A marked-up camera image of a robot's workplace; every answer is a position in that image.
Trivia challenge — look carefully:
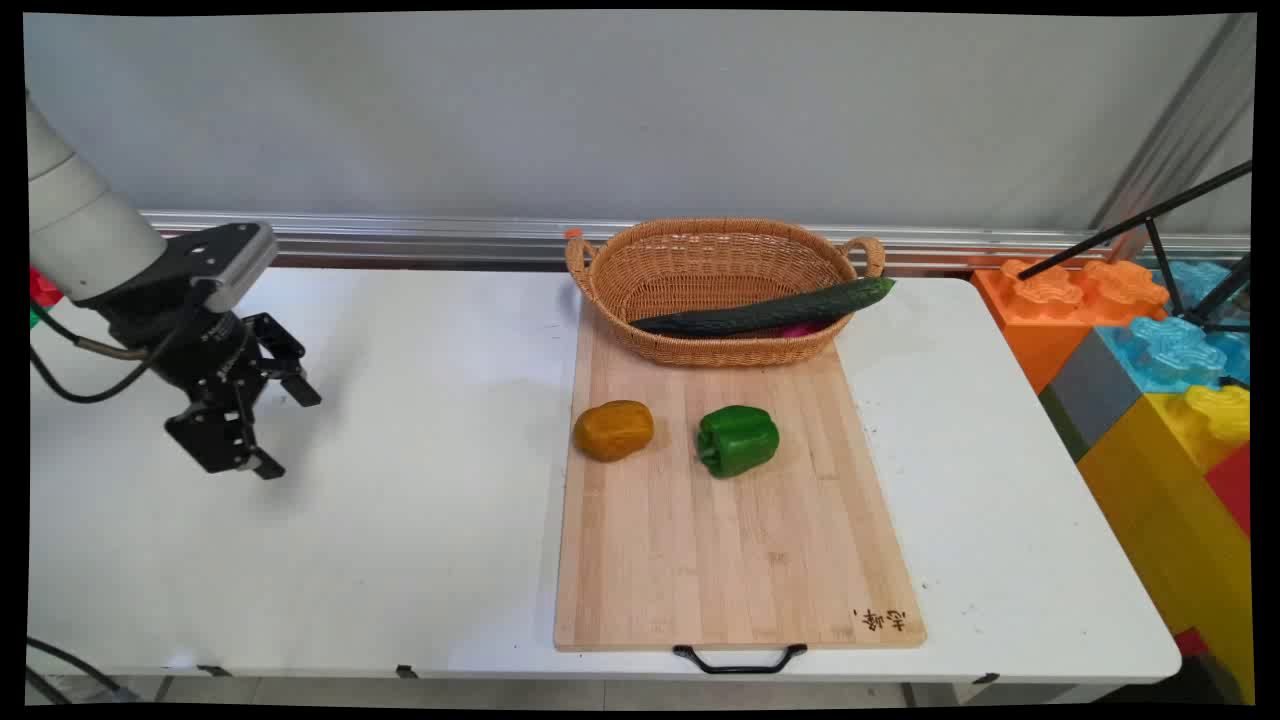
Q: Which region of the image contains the woven wicker basket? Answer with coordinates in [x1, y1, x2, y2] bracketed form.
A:
[564, 218, 888, 368]

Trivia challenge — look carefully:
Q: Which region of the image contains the orange giant building block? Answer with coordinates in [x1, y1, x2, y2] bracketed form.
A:
[972, 257, 1172, 394]

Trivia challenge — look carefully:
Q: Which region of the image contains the red giant building block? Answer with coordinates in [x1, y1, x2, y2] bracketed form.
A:
[1204, 442, 1252, 538]

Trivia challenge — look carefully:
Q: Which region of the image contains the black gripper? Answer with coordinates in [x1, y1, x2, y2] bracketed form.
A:
[105, 290, 324, 482]

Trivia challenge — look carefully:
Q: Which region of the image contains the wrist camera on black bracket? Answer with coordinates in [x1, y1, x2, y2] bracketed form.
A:
[75, 222, 280, 315]

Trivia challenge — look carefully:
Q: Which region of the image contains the long dark green cucumber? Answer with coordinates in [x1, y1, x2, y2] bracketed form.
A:
[630, 276, 897, 338]

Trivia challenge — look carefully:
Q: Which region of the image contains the brown toy potato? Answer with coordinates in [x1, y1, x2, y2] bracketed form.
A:
[572, 400, 656, 463]

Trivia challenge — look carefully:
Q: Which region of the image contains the blue giant building block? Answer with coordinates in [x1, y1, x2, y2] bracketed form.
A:
[1095, 260, 1252, 394]

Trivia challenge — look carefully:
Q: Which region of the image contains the bamboo cutting board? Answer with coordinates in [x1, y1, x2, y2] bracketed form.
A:
[553, 300, 928, 653]

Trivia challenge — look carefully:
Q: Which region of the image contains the plain black cable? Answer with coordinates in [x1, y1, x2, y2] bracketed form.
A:
[27, 636, 136, 704]

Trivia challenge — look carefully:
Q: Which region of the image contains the black tripod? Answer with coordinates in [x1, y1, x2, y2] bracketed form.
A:
[1017, 160, 1254, 334]

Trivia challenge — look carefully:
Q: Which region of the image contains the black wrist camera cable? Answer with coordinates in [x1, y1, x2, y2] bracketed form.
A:
[29, 298, 206, 406]

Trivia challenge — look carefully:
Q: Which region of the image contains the grey giant building block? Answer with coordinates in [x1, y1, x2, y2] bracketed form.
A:
[1038, 328, 1144, 463]

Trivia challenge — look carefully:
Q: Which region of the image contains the aluminium rail along wall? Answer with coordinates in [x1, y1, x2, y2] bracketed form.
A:
[138, 209, 1252, 273]

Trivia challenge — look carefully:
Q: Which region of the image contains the green bell pepper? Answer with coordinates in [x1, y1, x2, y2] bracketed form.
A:
[696, 404, 781, 479]

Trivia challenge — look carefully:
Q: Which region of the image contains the yellow giant building block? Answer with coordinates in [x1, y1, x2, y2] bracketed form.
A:
[1077, 384, 1255, 703]

